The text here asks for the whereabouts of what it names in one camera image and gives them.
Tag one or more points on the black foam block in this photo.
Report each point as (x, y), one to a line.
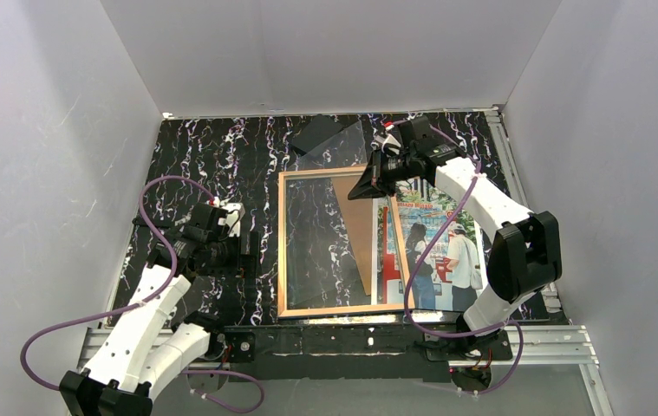
(315, 136)

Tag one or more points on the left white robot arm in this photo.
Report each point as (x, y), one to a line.
(130, 369)

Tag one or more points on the colour photo print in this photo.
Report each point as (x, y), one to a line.
(420, 231)

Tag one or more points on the clear acrylic sheet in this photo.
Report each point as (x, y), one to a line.
(320, 269)

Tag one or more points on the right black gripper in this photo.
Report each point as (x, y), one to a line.
(390, 166)

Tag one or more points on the aluminium rail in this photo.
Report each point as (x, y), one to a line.
(512, 166)
(546, 345)

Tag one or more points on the light wooden picture frame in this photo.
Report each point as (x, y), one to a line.
(282, 311)

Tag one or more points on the black mounting base plate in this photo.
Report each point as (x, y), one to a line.
(351, 352)

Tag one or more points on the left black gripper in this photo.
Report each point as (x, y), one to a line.
(249, 250)

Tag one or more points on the brown cardboard backing board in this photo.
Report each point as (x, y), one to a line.
(358, 217)

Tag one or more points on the aluminium rail front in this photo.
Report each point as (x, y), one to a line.
(546, 345)

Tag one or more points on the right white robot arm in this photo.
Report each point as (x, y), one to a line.
(459, 175)

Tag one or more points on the aluminium rail right side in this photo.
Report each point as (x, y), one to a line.
(512, 166)

